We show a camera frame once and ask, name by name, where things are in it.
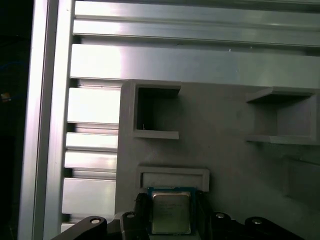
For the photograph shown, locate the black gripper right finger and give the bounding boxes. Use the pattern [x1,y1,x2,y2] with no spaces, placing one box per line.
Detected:
[196,191,320,240]

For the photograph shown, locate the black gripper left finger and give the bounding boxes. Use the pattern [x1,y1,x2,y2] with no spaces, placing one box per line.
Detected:
[53,192,152,240]

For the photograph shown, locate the silver green CPU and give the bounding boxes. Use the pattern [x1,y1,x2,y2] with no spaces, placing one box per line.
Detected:
[146,186,197,236]

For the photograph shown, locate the grey plastic parts rack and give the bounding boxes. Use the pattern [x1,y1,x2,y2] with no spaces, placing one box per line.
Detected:
[115,79,320,240]

